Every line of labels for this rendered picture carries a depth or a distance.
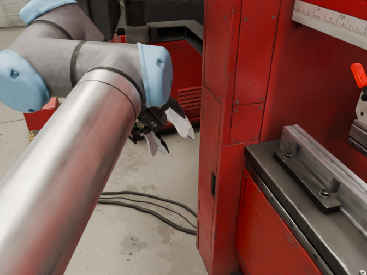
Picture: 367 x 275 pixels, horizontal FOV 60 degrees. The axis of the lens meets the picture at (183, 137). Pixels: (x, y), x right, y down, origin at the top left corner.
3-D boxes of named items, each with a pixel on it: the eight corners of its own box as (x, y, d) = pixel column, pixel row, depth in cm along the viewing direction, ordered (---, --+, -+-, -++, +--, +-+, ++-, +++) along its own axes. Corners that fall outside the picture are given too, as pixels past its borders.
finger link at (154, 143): (155, 172, 64) (135, 139, 59) (155, 153, 69) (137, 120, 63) (169, 168, 64) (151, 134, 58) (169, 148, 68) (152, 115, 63)
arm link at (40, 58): (55, 72, 34) (93, 21, 42) (-36, 65, 36) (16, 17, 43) (76, 123, 40) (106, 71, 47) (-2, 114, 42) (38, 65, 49)
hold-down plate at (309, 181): (272, 156, 118) (273, 150, 117) (285, 154, 120) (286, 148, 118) (324, 215, 94) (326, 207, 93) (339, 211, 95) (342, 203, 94)
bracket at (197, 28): (147, 37, 157) (146, 22, 153) (194, 33, 163) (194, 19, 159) (166, 64, 125) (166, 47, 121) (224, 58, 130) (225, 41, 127)
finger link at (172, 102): (175, 129, 63) (138, 106, 59) (174, 124, 64) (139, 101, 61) (190, 114, 61) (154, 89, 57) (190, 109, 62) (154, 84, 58)
